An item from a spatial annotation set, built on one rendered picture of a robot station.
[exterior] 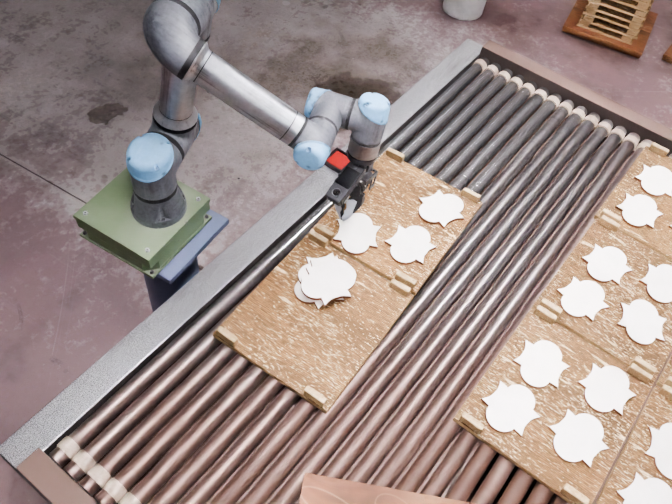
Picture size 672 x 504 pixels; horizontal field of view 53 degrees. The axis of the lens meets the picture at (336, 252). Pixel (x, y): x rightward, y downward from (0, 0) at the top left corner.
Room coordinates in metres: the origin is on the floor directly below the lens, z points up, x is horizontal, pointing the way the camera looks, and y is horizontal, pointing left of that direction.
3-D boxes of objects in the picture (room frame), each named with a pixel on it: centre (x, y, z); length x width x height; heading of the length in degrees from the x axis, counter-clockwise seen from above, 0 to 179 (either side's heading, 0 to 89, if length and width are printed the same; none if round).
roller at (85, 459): (1.28, 0.01, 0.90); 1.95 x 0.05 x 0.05; 149
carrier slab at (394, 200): (1.30, -0.17, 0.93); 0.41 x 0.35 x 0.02; 152
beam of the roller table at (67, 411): (1.34, 0.11, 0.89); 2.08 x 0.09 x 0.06; 149
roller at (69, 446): (1.31, 0.05, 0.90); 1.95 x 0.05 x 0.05; 149
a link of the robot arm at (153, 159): (1.19, 0.50, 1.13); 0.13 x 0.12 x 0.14; 171
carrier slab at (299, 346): (0.93, 0.03, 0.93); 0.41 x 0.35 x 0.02; 152
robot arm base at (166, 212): (1.18, 0.51, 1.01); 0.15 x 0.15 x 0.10
